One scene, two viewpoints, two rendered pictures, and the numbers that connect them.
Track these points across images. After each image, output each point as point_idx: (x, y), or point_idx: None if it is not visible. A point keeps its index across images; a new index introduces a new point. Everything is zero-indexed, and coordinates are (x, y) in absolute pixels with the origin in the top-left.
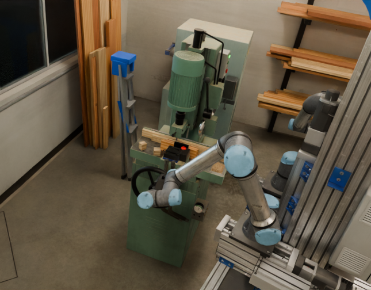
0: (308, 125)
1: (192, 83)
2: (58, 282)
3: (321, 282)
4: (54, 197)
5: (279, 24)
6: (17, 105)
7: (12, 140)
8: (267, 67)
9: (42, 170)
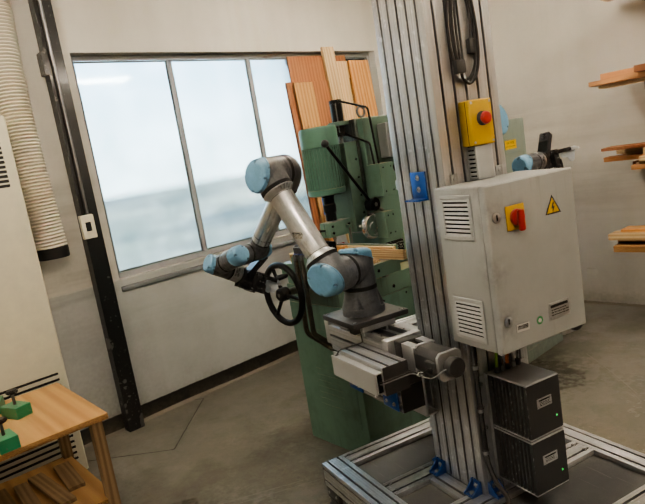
0: None
1: (319, 156)
2: (210, 457)
3: (422, 358)
4: (264, 388)
5: (633, 112)
6: None
7: (219, 310)
8: (640, 188)
9: (271, 365)
